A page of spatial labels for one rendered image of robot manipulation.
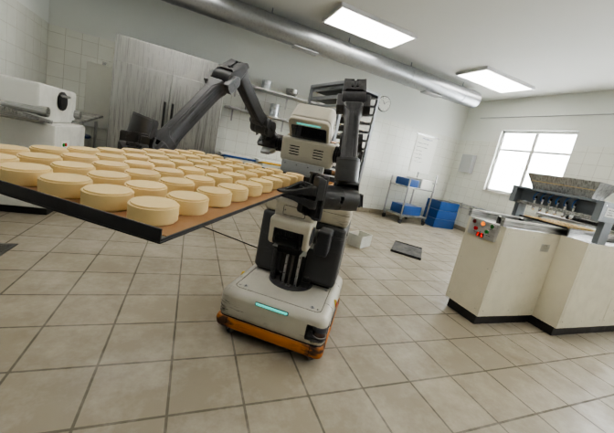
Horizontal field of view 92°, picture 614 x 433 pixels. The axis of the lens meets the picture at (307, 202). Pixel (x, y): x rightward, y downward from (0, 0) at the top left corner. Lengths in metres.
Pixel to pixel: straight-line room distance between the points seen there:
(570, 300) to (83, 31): 6.63
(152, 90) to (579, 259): 4.99
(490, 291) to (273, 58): 4.89
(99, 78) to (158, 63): 1.22
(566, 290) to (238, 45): 5.43
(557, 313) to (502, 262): 0.72
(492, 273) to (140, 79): 4.57
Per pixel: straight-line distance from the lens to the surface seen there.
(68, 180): 0.43
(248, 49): 5.86
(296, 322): 1.65
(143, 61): 4.86
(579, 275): 3.28
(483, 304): 2.85
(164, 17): 5.87
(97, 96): 5.74
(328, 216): 1.76
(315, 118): 1.44
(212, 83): 1.15
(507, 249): 2.79
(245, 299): 1.71
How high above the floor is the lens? 1.10
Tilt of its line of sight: 10 degrees down
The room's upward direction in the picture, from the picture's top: 12 degrees clockwise
